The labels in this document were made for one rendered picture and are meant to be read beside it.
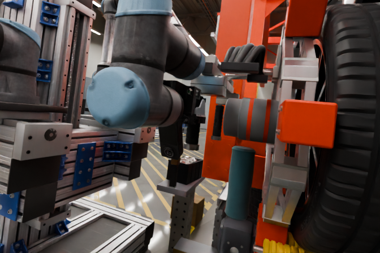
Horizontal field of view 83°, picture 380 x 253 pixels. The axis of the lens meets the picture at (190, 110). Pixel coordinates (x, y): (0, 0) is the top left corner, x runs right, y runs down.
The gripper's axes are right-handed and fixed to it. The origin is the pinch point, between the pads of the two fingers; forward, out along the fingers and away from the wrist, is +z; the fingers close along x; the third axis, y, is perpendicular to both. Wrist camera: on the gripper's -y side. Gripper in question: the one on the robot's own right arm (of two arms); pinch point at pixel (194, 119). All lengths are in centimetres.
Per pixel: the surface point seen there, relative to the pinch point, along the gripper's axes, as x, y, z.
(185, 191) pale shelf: 15, -38, 49
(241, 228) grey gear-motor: -14, -43, 36
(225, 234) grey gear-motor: -8, -46, 34
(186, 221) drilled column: 18, -62, 68
